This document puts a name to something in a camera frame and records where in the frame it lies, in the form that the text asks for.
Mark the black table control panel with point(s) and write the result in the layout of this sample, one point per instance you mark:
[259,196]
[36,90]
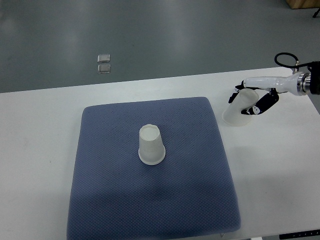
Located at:
[301,234]

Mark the wooden furniture corner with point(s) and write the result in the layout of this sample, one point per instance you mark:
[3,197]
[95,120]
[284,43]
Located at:
[303,4]

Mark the black tripod leg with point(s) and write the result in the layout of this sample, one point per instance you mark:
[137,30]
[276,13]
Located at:
[316,13]

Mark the blue fabric mat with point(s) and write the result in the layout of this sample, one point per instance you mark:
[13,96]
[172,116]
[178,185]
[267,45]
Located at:
[115,196]

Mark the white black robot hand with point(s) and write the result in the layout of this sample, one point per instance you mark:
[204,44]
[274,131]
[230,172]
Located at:
[298,84]

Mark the white paper cup on mat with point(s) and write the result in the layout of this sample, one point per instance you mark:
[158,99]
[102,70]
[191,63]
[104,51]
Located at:
[151,149]

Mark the white paper cup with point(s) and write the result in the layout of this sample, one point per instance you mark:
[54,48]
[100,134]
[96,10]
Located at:
[151,149]
[245,99]

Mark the upper floor socket plate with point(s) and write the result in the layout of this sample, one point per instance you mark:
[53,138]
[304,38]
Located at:
[103,58]

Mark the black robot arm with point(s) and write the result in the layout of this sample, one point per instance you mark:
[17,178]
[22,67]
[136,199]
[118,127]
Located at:
[314,69]

